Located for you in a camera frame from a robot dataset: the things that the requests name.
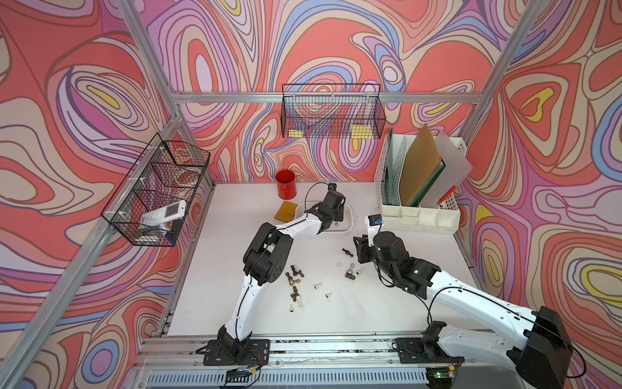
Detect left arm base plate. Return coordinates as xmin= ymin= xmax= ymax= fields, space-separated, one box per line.
xmin=202 ymin=339 xmax=271 ymax=366

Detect red metal cup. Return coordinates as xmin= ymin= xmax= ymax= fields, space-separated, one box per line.
xmin=275 ymin=170 xmax=297 ymax=200

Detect black wire basket back wall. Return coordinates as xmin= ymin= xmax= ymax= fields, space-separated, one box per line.
xmin=280 ymin=81 xmax=386 ymax=140

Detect white remote control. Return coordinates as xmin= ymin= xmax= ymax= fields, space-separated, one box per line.
xmin=140 ymin=200 xmax=186 ymax=227

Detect green folder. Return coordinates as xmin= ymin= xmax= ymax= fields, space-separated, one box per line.
xmin=410 ymin=160 xmax=445 ymax=207

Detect brown cardboard folder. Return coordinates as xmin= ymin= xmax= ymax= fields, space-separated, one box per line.
xmin=399 ymin=125 xmax=445 ymax=207

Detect black wire basket left wall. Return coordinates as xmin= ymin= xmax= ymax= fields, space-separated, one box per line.
xmin=101 ymin=135 xmax=211 ymax=247

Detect white file organizer rack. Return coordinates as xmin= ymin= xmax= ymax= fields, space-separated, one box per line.
xmin=374 ymin=131 xmax=462 ymax=234

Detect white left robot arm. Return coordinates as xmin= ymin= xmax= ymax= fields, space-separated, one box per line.
xmin=217 ymin=183 xmax=346 ymax=360

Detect yellow sponge pad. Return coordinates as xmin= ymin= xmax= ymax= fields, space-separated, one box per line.
xmin=274 ymin=201 xmax=297 ymax=223

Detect grey plastic sheet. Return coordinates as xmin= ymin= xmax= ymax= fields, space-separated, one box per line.
xmin=420 ymin=133 xmax=473 ymax=208

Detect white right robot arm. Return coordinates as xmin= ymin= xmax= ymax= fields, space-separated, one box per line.
xmin=353 ymin=231 xmax=573 ymax=388

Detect black wire basket wall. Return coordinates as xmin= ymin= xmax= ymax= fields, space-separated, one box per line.
xmin=280 ymin=81 xmax=386 ymax=140
xmin=101 ymin=135 xmax=211 ymax=247

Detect white storage box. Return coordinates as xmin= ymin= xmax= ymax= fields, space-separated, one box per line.
xmin=325 ymin=204 xmax=354 ymax=233

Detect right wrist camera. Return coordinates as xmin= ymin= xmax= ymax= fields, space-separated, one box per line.
xmin=367 ymin=214 xmax=382 ymax=247

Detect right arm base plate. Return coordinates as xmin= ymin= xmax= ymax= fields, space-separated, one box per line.
xmin=391 ymin=337 xmax=465 ymax=366

